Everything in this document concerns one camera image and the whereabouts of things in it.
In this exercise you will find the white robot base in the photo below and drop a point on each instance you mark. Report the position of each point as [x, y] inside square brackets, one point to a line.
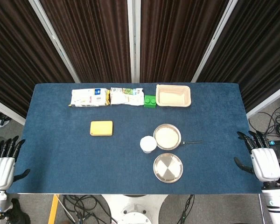
[133, 207]

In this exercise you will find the small pan with rice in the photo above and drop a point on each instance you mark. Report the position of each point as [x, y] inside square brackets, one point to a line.
[167, 137]

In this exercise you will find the white package with blue logo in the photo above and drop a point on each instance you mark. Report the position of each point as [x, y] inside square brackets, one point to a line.
[88, 98]

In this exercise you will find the blue table mat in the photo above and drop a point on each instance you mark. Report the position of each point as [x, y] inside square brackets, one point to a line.
[60, 151]

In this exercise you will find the brown curtain partition panel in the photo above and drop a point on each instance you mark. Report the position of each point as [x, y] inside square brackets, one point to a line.
[95, 39]
[18, 58]
[252, 58]
[175, 39]

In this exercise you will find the white paper cup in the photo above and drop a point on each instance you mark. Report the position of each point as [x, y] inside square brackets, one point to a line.
[148, 143]

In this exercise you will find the white paper scrap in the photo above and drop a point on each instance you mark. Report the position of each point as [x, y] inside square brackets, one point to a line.
[4, 123]

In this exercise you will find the yellow sponge block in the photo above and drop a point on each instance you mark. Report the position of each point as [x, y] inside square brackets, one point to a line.
[101, 128]

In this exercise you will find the crumpled white package green print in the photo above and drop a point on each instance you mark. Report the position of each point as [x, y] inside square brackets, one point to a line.
[126, 96]

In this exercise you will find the beige takeaway container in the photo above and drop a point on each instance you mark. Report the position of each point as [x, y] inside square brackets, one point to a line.
[173, 96]

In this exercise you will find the green toy brick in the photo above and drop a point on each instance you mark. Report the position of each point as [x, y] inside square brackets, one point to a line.
[149, 102]

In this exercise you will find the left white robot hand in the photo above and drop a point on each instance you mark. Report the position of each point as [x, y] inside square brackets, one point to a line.
[1, 168]

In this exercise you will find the steel plate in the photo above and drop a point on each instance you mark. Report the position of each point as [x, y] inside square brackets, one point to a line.
[168, 168]

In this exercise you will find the black numbered power strip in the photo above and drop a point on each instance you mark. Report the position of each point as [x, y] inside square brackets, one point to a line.
[278, 142]

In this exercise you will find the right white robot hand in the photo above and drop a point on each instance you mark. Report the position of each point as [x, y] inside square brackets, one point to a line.
[266, 163]

